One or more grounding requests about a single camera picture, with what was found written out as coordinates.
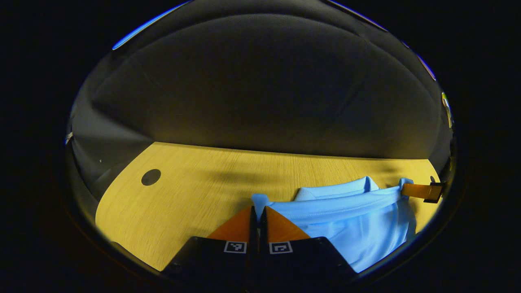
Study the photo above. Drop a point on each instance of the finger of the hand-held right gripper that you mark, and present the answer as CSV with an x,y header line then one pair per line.
x,y
434,193

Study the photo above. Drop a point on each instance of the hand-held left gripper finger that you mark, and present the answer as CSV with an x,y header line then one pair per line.
x,y
263,228
253,228

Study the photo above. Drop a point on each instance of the light blue T-shirt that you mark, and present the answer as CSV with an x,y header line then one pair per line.
x,y
358,228

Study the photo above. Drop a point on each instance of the black backdrop cloth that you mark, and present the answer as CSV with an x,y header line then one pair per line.
x,y
260,81

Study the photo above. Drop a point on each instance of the silver side clip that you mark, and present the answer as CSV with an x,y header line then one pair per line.
x,y
68,138

